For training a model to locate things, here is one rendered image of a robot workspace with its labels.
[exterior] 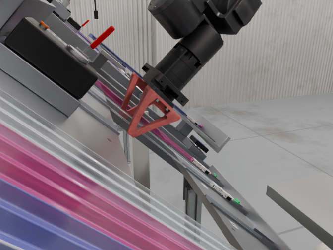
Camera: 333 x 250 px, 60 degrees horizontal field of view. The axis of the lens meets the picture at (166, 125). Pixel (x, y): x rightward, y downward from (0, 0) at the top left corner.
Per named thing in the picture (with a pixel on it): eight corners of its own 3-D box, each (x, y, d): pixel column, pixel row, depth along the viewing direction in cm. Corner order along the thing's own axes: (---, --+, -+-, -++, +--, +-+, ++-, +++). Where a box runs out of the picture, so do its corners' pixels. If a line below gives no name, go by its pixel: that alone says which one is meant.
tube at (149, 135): (232, 203, 61) (236, 199, 61) (235, 207, 60) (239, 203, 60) (12, 31, 39) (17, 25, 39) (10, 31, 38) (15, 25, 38)
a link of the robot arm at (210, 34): (233, 43, 46) (214, 37, 50) (210, 10, 42) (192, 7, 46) (203, 76, 46) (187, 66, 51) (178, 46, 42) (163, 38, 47)
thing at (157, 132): (210, 177, 71) (214, 173, 71) (213, 180, 70) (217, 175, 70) (25, 28, 49) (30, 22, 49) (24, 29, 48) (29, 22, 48)
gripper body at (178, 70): (152, 82, 41) (188, 43, 41) (138, 70, 50) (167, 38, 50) (182, 110, 44) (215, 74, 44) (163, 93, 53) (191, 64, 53)
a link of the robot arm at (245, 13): (259, 7, 45) (222, 10, 52) (221, -60, 38) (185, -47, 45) (214, 67, 44) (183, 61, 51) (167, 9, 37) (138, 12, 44)
